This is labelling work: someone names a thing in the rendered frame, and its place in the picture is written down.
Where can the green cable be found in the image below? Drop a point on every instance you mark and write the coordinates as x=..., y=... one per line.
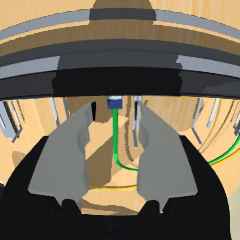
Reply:
x=115, y=143

